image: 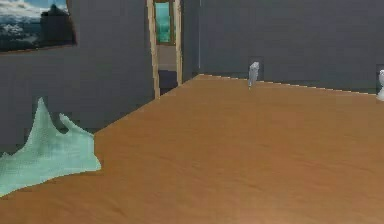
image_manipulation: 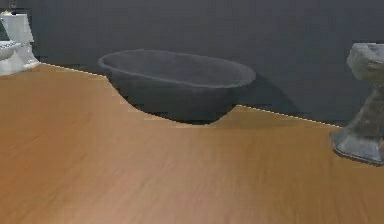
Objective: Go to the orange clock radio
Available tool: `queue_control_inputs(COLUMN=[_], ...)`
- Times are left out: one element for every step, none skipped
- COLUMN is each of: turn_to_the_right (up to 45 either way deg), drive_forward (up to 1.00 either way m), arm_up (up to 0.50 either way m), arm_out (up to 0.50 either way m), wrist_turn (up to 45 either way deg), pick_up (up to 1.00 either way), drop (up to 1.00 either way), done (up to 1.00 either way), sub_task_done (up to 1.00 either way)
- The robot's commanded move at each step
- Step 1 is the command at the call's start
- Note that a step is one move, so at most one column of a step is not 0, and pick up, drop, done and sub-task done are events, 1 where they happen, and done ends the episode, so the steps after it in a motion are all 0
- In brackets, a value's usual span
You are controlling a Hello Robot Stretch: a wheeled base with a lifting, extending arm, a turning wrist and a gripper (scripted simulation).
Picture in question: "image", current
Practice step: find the white rounded object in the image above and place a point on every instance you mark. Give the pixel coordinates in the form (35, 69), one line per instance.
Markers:
(381, 86)

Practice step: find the teal framed picture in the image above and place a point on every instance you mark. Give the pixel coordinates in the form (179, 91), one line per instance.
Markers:
(163, 21)

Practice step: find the light wooden door frame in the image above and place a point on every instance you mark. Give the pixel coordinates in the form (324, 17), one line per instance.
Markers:
(153, 50)

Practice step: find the pale green crumpled cloth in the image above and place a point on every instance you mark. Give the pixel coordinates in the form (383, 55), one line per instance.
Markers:
(50, 153)

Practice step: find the framed mountain landscape picture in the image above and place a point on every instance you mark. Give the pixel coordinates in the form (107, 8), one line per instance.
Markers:
(31, 23)

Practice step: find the small grey upright object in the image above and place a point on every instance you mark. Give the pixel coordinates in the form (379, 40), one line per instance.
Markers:
(253, 73)

